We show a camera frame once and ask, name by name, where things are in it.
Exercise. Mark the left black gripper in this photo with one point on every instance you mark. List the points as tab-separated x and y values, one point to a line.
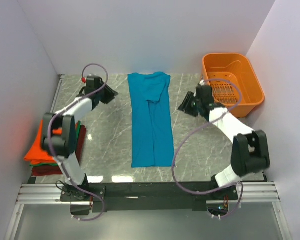
111	94

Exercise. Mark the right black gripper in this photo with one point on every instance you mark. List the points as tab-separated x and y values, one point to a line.
185	105

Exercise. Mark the teal blue t shirt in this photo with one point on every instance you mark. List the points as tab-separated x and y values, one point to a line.
152	134

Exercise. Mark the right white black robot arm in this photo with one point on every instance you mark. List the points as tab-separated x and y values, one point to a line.
249	154

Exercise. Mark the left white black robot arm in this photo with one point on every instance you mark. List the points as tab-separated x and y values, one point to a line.
59	132

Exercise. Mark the orange plastic basket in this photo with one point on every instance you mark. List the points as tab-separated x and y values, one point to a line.
233	80

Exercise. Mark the folded orange t shirt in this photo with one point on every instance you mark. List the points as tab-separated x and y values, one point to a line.
36	156

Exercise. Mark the folded dark red t shirt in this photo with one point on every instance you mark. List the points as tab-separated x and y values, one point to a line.
47	170

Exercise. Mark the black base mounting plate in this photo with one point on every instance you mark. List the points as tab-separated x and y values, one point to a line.
135	196

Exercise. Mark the aluminium rail frame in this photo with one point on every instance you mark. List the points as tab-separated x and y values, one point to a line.
48	194

